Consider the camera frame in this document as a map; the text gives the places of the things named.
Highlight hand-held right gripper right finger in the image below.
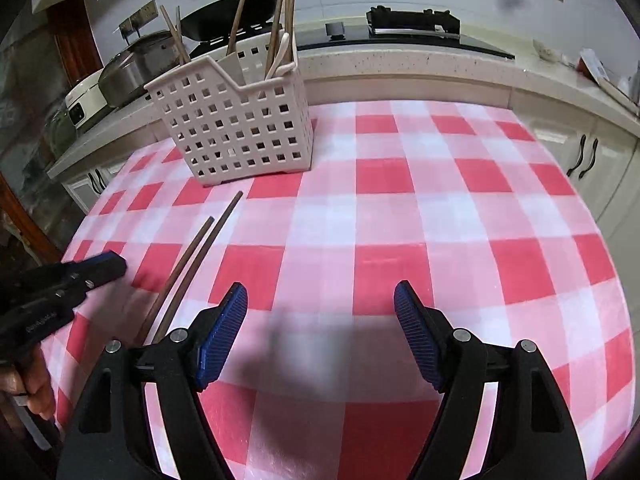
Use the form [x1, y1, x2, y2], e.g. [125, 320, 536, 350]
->
[393, 280, 587, 480]

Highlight person's left hand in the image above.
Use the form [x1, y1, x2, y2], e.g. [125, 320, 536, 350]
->
[0, 347, 56, 421]

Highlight glass pot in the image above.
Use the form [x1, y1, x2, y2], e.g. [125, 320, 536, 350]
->
[45, 105, 77, 157]

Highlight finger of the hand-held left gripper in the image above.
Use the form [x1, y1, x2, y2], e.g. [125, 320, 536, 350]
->
[62, 252, 126, 284]
[54, 272, 126, 307]

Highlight red white checkered tablecloth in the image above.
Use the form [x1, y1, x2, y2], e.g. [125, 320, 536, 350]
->
[40, 100, 636, 480]

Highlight wooden glass cabinet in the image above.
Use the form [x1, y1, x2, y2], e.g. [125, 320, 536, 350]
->
[0, 25, 86, 266]

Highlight cream lower cabinets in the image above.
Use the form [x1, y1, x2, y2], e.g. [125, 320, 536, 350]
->
[510, 87, 640, 271]
[62, 157, 131, 216]

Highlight black wok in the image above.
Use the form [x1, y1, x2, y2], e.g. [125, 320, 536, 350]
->
[177, 0, 283, 41]

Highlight white plastic spoon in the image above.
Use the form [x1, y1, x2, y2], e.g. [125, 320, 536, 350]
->
[265, 31, 292, 81]

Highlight black glass gas cooktop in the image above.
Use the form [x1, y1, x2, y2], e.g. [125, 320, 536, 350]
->
[190, 25, 516, 60]

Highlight wooden handled spatula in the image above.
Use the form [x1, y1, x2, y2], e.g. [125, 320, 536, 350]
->
[216, 0, 251, 86]

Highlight red white paper packet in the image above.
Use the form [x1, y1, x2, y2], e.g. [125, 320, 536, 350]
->
[580, 49, 611, 83]

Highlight black burner stand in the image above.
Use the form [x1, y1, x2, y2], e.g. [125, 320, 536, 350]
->
[366, 5, 461, 38]

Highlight white ceramic spoon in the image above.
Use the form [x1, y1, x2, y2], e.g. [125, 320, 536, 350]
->
[267, 57, 300, 81]

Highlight dark red wooden door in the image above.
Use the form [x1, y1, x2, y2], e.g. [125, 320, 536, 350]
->
[47, 0, 105, 92]

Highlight silver rice cooker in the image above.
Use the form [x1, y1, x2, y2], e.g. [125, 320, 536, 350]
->
[97, 30, 181, 108]

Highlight white rice cooker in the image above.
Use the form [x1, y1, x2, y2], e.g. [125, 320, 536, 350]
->
[64, 70, 110, 128]

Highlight brass wall socket strip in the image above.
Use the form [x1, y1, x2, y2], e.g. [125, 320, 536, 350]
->
[119, 4, 157, 36]

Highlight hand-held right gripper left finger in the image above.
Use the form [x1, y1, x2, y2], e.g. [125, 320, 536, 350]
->
[56, 281, 249, 480]

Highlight white perforated utensil basket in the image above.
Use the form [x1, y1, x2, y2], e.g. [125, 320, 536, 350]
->
[144, 50, 315, 187]

